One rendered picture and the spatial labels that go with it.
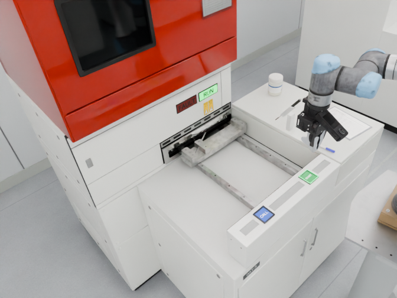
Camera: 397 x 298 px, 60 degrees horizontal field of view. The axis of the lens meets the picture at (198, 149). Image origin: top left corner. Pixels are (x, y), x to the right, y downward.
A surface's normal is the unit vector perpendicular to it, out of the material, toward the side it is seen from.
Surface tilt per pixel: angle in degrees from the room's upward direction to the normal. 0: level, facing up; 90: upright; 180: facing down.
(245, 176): 0
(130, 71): 90
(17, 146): 90
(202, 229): 0
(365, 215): 0
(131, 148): 90
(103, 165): 90
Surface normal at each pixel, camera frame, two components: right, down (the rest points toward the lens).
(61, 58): 0.66, 0.46
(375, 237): -0.07, -0.75
